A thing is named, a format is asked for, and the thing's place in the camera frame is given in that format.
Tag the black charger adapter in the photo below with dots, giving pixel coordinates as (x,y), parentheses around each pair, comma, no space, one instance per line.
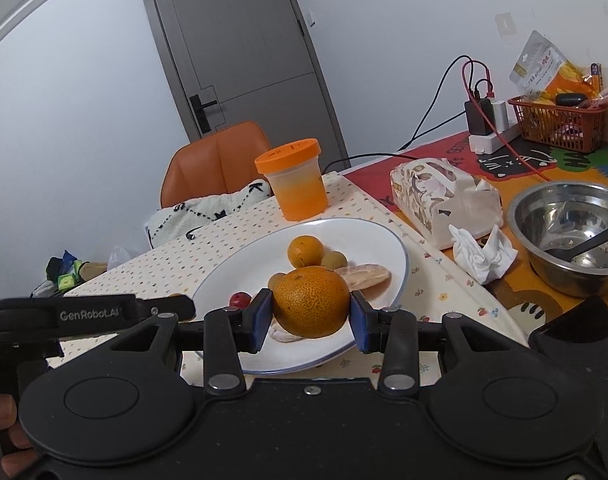
(480,117)

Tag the orange plastic basket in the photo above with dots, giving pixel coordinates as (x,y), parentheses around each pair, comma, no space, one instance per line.
(577,129)

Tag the red small fruit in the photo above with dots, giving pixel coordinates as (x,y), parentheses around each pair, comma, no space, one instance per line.
(240,300)

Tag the white black patterned cushion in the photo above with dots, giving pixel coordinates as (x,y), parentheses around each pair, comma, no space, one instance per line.
(184,218)

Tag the colourful cartoon table mat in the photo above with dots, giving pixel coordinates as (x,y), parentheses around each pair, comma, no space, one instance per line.
(526,296)

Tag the orange lidded plastic container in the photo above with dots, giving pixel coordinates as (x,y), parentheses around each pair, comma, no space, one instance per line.
(294,176)

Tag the black door handle lock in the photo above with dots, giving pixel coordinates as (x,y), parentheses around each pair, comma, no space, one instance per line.
(199,111)

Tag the peeled pomelo segment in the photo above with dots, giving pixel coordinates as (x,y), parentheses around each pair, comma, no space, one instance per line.
(278,333)
(363,276)

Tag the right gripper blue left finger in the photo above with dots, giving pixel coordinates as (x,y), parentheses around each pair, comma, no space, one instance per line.
(256,320)

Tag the floral tissue box cover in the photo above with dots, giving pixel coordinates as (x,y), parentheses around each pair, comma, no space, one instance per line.
(435,195)

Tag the grey door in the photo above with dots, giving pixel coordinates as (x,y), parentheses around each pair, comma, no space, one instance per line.
(256,58)

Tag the black spoon in bowl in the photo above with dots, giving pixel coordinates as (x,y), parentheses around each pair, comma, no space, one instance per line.
(573,252)

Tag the translucent plastic bag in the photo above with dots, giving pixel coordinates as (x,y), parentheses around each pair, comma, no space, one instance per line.
(118,256)

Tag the brown kiwi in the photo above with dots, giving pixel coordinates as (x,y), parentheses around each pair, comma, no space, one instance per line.
(334,260)
(275,280)

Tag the stainless steel bowl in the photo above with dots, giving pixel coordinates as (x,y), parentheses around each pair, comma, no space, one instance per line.
(563,214)

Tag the large orange front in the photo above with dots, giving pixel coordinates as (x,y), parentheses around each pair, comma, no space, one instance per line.
(305,250)

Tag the orange leather chair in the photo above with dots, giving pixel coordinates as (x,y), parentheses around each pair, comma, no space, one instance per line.
(220,163)

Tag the large orange top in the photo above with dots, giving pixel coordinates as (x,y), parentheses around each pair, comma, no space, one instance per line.
(311,302)

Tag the large orange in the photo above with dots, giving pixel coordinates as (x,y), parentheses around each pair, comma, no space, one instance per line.
(311,302)
(305,250)

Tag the peeled pomelo segment front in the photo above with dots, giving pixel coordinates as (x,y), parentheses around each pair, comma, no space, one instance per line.
(278,333)

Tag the yellow snack bag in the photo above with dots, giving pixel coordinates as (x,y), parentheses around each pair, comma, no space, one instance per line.
(542,71)

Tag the white bowl with blue rim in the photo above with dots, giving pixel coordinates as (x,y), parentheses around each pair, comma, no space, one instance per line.
(249,270)

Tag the person's left hand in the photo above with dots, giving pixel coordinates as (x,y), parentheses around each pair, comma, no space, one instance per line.
(14,463)

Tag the crumpled white tissue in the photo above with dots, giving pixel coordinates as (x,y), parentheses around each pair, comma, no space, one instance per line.
(485,263)

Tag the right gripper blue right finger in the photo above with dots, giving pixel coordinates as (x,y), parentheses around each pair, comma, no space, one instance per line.
(365,324)

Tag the peeled pomelo segment back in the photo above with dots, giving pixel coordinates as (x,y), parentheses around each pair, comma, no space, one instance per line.
(363,276)

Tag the white power strip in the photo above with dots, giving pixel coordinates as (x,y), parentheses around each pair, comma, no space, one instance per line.
(487,145)

